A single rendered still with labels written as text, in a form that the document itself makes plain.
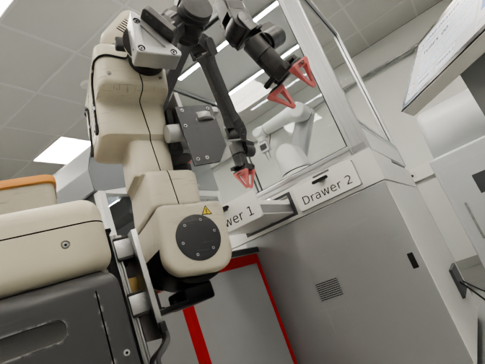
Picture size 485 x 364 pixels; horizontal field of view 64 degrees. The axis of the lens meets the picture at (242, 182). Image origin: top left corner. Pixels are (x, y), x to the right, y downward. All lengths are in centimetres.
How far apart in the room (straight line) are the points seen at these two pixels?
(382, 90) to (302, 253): 357
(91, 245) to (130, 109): 44
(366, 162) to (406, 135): 326
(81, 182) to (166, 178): 147
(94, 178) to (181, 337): 116
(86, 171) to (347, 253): 145
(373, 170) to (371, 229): 24
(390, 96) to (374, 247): 354
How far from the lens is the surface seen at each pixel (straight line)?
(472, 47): 122
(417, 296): 167
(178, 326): 142
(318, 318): 179
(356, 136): 169
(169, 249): 83
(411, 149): 488
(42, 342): 63
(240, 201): 150
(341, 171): 168
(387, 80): 510
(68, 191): 242
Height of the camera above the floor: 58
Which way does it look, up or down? 15 degrees up
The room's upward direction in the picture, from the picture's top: 21 degrees counter-clockwise
